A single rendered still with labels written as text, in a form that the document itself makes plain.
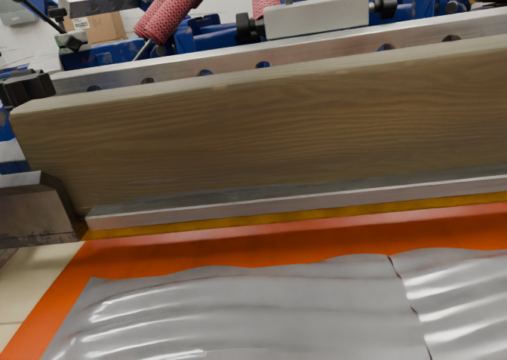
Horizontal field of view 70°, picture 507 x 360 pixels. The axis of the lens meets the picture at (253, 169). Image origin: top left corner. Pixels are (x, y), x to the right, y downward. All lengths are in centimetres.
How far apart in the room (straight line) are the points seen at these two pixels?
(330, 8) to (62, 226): 37
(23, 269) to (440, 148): 27
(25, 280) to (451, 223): 27
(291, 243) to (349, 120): 9
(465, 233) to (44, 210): 25
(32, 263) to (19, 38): 500
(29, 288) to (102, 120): 12
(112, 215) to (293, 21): 33
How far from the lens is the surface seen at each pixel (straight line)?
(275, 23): 47
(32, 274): 29
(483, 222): 26
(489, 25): 48
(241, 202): 21
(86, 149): 23
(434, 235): 24
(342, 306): 19
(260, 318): 18
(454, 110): 22
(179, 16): 84
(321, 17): 48
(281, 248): 23
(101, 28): 430
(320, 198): 20
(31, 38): 519
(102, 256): 27
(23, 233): 27
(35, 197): 25
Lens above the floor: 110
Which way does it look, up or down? 26 degrees down
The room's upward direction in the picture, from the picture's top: 9 degrees counter-clockwise
